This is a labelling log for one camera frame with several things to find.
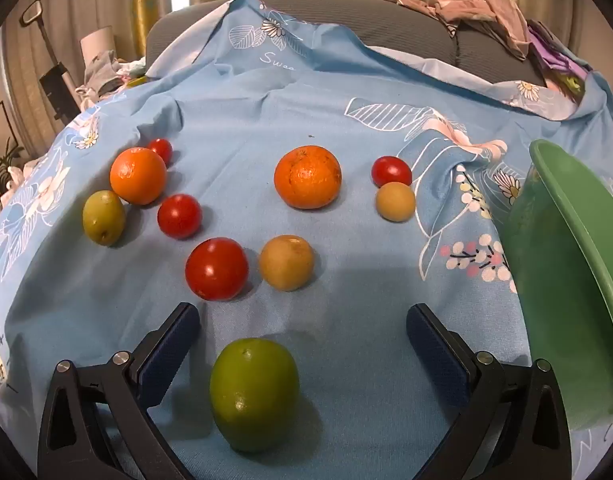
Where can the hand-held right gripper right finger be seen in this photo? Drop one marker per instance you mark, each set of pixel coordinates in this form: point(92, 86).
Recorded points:
point(439, 355)

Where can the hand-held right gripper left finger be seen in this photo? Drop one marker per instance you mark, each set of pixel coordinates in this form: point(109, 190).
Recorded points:
point(161, 365)

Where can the large green citrus fruit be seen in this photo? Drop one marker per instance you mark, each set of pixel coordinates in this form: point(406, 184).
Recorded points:
point(254, 395)

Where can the large red tomato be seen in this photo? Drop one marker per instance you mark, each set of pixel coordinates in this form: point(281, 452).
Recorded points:
point(217, 269)

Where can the green plastic bowl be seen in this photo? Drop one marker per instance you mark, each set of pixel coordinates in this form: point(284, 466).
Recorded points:
point(561, 280)

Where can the small green oval fruit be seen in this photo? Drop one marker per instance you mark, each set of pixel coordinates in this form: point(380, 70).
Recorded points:
point(104, 218)

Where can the smooth orange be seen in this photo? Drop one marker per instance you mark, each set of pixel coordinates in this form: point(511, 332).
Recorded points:
point(138, 176)

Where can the tiny red cherry tomato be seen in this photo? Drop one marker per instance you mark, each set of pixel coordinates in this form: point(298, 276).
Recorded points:
point(162, 149)

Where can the bumpy orange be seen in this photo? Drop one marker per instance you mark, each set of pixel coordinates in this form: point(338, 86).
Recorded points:
point(308, 177)

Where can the medium red tomato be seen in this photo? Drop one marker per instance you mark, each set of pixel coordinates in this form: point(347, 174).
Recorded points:
point(180, 216)

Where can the small yellow-brown round fruit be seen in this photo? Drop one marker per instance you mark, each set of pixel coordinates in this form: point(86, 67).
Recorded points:
point(396, 202)

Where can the large yellow-brown round fruit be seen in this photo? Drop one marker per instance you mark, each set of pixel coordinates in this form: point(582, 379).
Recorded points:
point(287, 263)

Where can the green potted plant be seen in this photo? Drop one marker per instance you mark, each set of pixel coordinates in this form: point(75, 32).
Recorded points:
point(10, 160)

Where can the blue floral cloth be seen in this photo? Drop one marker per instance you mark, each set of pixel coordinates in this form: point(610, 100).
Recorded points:
point(336, 110)

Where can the grey white clothes pile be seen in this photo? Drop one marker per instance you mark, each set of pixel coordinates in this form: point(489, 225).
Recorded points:
point(104, 72)

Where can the upright vacuum cleaner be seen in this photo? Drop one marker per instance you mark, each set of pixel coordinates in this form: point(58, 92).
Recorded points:
point(54, 85)

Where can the purple clothes pile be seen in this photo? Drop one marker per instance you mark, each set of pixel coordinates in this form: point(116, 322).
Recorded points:
point(556, 55)

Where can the white cylinder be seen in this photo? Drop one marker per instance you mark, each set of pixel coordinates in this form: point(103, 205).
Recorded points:
point(97, 45)

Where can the grey sofa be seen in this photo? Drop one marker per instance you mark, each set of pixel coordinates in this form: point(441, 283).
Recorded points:
point(386, 22)

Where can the pink clothes pile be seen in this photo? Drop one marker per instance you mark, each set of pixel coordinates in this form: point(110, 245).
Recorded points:
point(476, 5)

